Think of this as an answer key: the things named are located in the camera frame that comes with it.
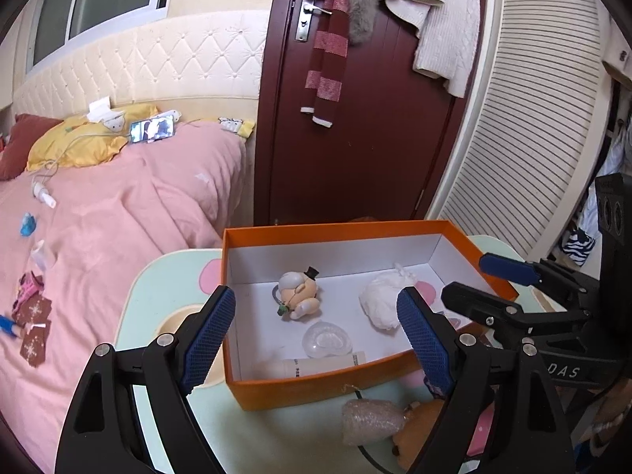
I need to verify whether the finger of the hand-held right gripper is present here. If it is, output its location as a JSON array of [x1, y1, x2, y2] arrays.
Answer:
[[441, 281, 593, 351], [479, 252, 600, 308]]

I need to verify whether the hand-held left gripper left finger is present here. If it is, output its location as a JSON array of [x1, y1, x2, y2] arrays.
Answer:
[[55, 285, 237, 474]]

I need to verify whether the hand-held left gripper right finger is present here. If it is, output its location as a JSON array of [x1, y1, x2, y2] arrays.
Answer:
[[396, 285, 576, 474]]

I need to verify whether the tan plush toy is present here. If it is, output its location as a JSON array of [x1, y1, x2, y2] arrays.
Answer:
[[390, 397, 448, 472]]

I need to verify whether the orange cardboard box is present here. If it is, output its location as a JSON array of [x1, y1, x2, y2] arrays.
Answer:
[[220, 220, 520, 412]]

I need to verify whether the zebra striped cloth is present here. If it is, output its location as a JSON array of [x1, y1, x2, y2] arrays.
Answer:
[[560, 224, 598, 267]]

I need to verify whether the white fluffy wad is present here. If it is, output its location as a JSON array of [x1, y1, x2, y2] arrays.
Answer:
[[359, 263, 420, 333]]

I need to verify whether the mint green desk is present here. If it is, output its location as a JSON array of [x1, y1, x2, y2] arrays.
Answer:
[[115, 234, 598, 474]]

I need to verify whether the light blue cloth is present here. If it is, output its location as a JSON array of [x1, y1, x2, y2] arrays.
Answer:
[[577, 128, 632, 233]]

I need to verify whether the bubble wrap bundle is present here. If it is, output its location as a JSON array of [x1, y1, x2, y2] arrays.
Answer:
[[342, 399, 406, 448]]

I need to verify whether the clear heart-shaped case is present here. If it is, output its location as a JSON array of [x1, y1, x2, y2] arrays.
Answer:
[[302, 321, 352, 359]]

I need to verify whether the small figurine with black hat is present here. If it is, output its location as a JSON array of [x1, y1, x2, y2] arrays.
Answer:
[[274, 267, 322, 320]]

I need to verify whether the white tube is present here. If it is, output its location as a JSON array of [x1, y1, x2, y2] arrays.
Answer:
[[281, 350, 367, 380]]

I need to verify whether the pink packet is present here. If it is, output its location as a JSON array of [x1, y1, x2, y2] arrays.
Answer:
[[464, 400, 495, 457]]

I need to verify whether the pink blanket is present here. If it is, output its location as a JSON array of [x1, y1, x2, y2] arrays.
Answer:
[[0, 121, 248, 472]]

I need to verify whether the brown snowflake card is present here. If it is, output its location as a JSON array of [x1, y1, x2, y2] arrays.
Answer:
[[11, 296, 53, 327], [20, 323, 51, 369]]

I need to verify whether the dark red door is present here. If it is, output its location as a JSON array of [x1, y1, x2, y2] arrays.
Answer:
[[254, 0, 487, 225]]

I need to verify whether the white louvred wardrobe door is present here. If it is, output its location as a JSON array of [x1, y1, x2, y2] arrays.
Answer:
[[425, 0, 613, 258]]

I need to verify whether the pink patterned pouch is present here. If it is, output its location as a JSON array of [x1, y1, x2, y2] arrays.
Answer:
[[15, 271, 44, 309]]

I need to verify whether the yellow printed cloth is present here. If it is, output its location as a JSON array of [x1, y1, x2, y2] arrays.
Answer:
[[218, 117, 256, 137]]

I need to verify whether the smartphone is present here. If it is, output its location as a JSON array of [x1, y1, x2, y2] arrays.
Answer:
[[129, 115, 176, 145]]

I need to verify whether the yellow pillow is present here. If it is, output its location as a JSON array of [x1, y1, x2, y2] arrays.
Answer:
[[27, 103, 160, 173]]

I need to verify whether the white knitted sweater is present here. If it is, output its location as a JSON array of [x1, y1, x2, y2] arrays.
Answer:
[[382, 0, 481, 98]]

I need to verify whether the dark red pillow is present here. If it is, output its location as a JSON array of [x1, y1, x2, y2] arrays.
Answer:
[[0, 113, 62, 181]]

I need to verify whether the cream tufted headboard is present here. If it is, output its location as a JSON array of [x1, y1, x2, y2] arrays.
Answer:
[[10, 10, 267, 124]]

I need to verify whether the red white striped scarf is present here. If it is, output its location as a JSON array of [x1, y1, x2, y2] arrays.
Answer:
[[300, 0, 352, 130]]

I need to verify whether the grey fur scarf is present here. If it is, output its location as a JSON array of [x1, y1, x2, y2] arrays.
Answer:
[[348, 0, 386, 46]]

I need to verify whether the white charging cable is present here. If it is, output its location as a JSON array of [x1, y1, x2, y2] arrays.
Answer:
[[30, 128, 132, 179]]

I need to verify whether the silver door handle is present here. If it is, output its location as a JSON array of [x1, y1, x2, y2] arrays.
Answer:
[[295, 0, 333, 43]]

